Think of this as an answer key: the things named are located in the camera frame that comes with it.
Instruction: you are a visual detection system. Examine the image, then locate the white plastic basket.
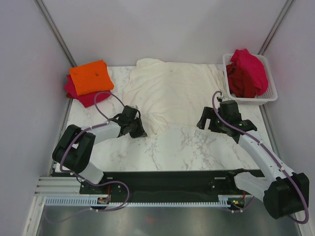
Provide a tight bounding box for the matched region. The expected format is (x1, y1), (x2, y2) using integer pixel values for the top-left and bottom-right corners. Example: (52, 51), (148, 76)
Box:
(222, 53), (278, 106)

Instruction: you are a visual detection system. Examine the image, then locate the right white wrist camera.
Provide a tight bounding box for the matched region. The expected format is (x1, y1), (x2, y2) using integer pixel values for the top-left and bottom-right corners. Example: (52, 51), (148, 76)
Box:
(217, 96), (229, 103)

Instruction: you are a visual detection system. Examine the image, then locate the corner metal post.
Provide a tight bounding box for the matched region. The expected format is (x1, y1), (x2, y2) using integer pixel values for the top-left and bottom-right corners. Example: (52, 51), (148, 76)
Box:
(258, 0), (296, 55)
(34, 0), (77, 67)

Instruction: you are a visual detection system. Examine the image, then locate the aluminium extrusion rail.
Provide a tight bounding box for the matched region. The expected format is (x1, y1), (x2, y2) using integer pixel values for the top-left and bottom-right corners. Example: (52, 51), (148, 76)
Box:
(35, 177), (81, 196)

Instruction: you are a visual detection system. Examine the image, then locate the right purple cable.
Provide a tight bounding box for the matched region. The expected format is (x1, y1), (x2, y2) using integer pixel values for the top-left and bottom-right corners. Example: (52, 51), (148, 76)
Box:
(211, 90), (310, 224)

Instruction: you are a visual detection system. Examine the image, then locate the right corner metal post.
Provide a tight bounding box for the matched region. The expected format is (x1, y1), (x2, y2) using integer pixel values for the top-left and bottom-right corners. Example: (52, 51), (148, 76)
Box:
(258, 0), (296, 55)

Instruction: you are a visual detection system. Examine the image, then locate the folded magenta t shirt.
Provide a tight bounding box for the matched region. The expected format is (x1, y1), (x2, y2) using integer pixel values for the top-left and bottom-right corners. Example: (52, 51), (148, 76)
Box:
(64, 74), (114, 108)

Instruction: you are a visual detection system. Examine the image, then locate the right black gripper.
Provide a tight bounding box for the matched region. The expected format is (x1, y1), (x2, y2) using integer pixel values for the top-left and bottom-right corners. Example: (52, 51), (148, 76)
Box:
(197, 106), (228, 134)

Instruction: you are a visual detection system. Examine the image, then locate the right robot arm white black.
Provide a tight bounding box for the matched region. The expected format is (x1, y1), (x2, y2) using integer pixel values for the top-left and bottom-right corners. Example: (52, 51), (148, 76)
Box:
(196, 100), (310, 224)

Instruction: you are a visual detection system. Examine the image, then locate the left corner metal post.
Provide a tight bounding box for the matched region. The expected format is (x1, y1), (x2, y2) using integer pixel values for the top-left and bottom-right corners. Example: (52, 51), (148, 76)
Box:
(34, 0), (77, 67)

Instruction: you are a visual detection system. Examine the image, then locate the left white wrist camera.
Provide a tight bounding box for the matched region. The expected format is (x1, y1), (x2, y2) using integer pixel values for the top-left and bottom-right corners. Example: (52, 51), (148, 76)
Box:
(129, 105), (138, 110)

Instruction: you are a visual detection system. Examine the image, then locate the purple cable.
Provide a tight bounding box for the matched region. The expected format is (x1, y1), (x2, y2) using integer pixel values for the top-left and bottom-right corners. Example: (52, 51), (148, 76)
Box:
(211, 90), (310, 224)
(46, 91), (130, 224)

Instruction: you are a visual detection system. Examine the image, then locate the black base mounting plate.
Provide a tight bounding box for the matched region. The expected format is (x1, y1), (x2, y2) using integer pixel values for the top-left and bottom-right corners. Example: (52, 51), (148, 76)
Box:
(80, 170), (243, 202)

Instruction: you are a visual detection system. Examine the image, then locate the folded orange t shirt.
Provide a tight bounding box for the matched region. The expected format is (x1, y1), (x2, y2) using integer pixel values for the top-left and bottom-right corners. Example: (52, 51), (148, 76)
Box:
(69, 60), (114, 95)

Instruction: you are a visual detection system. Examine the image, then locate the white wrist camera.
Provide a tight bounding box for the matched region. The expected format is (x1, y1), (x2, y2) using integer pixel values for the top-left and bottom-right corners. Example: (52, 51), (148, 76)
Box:
(217, 96), (229, 103)
(129, 105), (138, 110)

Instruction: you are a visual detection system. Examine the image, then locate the crumpled magenta t shirt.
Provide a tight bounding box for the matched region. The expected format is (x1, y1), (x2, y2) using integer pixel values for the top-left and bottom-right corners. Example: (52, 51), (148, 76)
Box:
(230, 49), (268, 98)

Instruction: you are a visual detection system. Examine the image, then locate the white slotted cable duct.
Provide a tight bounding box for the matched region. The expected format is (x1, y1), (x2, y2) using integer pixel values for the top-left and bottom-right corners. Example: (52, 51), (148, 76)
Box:
(44, 196), (244, 208)

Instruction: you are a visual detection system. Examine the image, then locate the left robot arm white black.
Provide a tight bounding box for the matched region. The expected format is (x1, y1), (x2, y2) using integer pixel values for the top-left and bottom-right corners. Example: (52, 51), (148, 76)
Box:
(52, 105), (148, 193)

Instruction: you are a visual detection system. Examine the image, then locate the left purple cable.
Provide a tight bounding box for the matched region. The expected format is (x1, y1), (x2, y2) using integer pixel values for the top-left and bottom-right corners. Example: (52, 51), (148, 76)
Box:
(46, 91), (130, 224)

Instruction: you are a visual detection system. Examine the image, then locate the cream white t shirt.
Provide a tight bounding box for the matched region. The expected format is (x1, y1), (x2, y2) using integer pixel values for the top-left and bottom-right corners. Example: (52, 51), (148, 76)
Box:
(123, 58), (224, 138)

